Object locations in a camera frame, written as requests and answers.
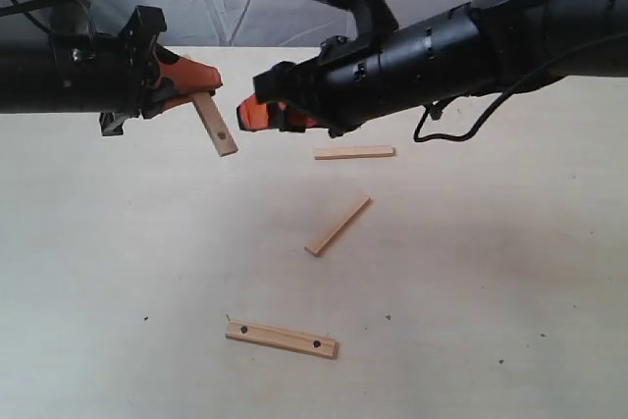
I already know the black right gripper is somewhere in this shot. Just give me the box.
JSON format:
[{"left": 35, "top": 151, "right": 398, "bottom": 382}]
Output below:
[{"left": 236, "top": 22, "right": 437, "bottom": 137}]

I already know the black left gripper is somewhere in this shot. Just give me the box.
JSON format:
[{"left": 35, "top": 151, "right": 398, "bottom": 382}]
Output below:
[{"left": 48, "top": 6, "right": 222, "bottom": 136}]

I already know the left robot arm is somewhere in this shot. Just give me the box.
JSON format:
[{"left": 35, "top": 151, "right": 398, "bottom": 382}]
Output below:
[{"left": 1, "top": 0, "right": 222, "bottom": 136}]

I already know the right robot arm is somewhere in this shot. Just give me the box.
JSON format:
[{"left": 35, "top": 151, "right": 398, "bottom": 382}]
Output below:
[{"left": 236, "top": 0, "right": 627, "bottom": 137}]

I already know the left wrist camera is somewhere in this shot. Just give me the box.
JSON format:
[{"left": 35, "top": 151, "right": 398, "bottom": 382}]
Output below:
[{"left": 49, "top": 0, "right": 94, "bottom": 36}]

